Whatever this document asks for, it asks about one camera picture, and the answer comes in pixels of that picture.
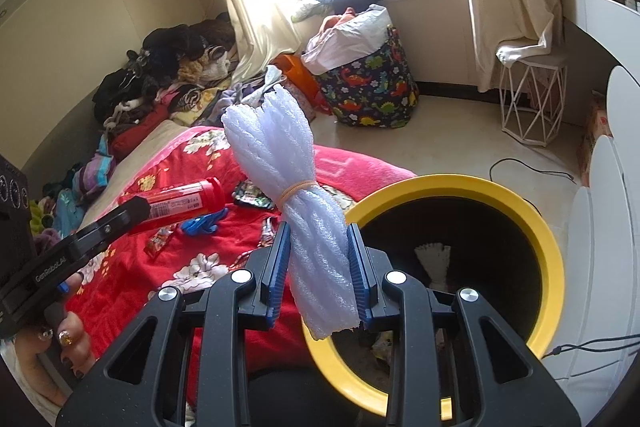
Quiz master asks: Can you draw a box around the red stick wrapper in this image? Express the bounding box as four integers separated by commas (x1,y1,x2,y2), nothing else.
144,225,177,259

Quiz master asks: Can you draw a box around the blue glove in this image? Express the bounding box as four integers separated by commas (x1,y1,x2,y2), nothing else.
180,208,228,236

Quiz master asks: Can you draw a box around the red tube bottle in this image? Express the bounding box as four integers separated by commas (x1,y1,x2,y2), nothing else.
131,178,226,234

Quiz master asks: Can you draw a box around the dark green snack packet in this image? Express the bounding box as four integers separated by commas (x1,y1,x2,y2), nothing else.
232,179,276,210

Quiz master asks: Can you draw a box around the white foam net large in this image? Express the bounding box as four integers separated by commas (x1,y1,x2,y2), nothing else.
221,86,360,340

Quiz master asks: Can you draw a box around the white foam net small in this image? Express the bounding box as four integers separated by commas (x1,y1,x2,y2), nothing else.
414,243,451,291

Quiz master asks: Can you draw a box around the brown snack bar wrapper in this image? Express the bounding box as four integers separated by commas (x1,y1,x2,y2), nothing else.
257,216,278,248

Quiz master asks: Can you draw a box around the yellow rimmed black trash bin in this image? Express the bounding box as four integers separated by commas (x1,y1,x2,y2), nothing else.
301,173,566,419

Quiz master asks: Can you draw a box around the person's left hand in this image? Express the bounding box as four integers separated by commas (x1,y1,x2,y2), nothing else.
12,273,99,408

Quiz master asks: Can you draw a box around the white round chair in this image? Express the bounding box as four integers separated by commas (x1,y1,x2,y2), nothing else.
544,66,639,425

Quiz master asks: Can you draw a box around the striped purple blue garment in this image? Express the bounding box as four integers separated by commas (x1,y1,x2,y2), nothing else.
73,134,116,200

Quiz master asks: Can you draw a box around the red floral blanket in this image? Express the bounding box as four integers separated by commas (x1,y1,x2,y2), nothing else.
67,127,416,374

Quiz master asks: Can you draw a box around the pile of dark clothes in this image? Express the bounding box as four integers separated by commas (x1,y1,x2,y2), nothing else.
92,12,235,133

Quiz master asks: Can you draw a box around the dinosaur print laundry basket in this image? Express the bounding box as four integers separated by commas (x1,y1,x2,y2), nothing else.
316,25,420,129

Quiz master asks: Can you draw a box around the orange bag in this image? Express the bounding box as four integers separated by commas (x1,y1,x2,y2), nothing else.
270,53,331,115

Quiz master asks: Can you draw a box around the white dresser desk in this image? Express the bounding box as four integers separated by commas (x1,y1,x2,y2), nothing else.
561,0,640,80

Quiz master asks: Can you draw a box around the white bag in basket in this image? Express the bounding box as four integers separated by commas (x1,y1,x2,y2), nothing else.
302,4,393,76

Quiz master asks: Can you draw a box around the black floor cable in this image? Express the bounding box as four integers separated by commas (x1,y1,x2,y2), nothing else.
488,157,580,212

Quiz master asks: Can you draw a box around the white wire side table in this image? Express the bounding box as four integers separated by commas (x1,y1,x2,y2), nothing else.
498,51,568,147

